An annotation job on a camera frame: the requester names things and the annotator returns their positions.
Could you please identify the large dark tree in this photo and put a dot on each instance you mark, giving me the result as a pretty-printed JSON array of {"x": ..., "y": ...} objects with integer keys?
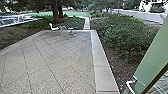
[{"x": 55, "y": 10}]

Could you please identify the white outdoor chair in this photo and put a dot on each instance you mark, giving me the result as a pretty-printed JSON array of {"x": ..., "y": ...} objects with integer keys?
[{"x": 53, "y": 27}]

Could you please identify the low green shrub bed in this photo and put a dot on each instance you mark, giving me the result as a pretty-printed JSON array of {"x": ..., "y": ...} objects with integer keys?
[{"x": 125, "y": 33}]

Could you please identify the concrete path curb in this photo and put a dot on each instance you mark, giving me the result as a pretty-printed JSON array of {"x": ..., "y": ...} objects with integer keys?
[{"x": 101, "y": 63}]

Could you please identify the green framed glass door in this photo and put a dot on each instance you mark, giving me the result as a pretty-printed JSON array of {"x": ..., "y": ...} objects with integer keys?
[{"x": 151, "y": 66}]

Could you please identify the grey metal outdoor chair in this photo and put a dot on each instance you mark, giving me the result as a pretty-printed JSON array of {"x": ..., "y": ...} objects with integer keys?
[{"x": 68, "y": 30}]

